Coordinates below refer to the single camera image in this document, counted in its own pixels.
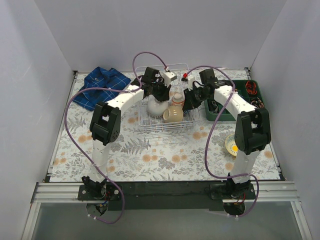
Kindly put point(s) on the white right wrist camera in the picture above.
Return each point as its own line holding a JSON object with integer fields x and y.
{"x": 188, "y": 79}

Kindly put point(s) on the floral patterned table mat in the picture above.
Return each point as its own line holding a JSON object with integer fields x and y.
{"x": 194, "y": 153}

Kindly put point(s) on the yellow-rimmed bowl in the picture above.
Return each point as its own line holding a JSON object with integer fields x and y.
{"x": 230, "y": 145}

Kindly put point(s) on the white wire dish rack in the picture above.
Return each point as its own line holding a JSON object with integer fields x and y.
{"x": 150, "y": 124}

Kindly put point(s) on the brown lattice pattern bowl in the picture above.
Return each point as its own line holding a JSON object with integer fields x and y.
{"x": 155, "y": 115}

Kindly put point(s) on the red black rolled band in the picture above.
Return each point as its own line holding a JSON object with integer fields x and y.
{"x": 251, "y": 88}

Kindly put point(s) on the aluminium frame rail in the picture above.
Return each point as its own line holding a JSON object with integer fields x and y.
{"x": 267, "y": 191}

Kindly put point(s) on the orange line pattern bowl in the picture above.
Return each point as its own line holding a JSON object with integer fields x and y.
{"x": 178, "y": 99}

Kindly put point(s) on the white bowl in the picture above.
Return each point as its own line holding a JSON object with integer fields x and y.
{"x": 157, "y": 107}

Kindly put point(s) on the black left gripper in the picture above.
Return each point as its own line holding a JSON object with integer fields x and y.
{"x": 162, "y": 92}

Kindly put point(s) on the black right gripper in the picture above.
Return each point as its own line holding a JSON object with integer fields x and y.
{"x": 190, "y": 99}

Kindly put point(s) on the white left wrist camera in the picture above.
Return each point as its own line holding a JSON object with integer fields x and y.
{"x": 168, "y": 77}

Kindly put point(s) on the blue plaid shirt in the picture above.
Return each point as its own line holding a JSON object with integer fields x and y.
{"x": 101, "y": 78}

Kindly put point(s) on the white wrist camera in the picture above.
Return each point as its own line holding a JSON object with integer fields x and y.
{"x": 188, "y": 79}
{"x": 168, "y": 77}

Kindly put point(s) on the green compartment organizer tray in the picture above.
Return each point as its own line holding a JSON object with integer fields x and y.
{"x": 230, "y": 105}

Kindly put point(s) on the pink black rolled band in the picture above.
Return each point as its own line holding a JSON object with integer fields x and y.
{"x": 257, "y": 102}

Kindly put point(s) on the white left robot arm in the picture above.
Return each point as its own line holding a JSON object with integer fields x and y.
{"x": 105, "y": 124}

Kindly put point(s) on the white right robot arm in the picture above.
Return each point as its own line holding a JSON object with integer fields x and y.
{"x": 252, "y": 129}

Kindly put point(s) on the grey rolled band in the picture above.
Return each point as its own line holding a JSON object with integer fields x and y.
{"x": 213, "y": 107}

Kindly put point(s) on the cream bowl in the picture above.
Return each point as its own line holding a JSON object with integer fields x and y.
{"x": 173, "y": 114}

